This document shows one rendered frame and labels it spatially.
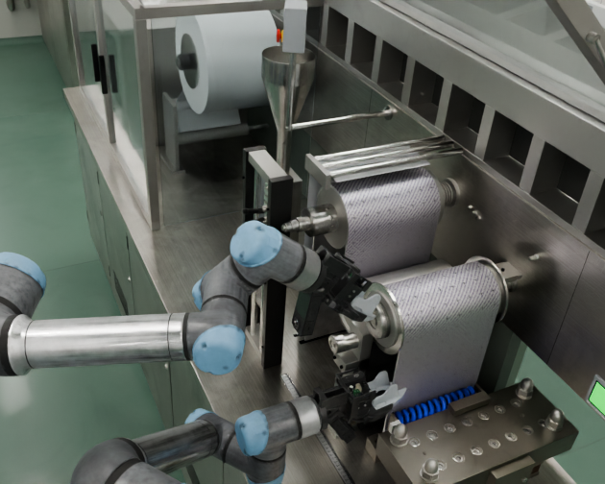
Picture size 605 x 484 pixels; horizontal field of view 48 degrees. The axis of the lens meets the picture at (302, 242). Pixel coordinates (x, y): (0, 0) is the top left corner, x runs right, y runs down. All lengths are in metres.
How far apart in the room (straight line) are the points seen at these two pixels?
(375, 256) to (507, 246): 0.29
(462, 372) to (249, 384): 0.51
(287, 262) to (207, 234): 1.09
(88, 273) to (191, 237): 1.45
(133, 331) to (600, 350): 0.86
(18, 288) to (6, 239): 2.68
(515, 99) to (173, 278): 1.08
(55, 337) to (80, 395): 1.86
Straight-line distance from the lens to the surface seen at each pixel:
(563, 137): 1.37
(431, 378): 1.49
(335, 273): 1.20
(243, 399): 1.66
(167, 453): 1.23
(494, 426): 1.53
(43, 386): 3.03
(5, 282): 1.23
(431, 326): 1.36
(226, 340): 1.02
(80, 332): 1.09
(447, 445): 1.47
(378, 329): 1.35
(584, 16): 0.98
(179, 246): 2.13
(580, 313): 1.42
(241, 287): 1.12
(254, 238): 1.07
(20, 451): 2.83
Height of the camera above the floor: 2.14
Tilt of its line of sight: 35 degrees down
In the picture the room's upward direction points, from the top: 4 degrees clockwise
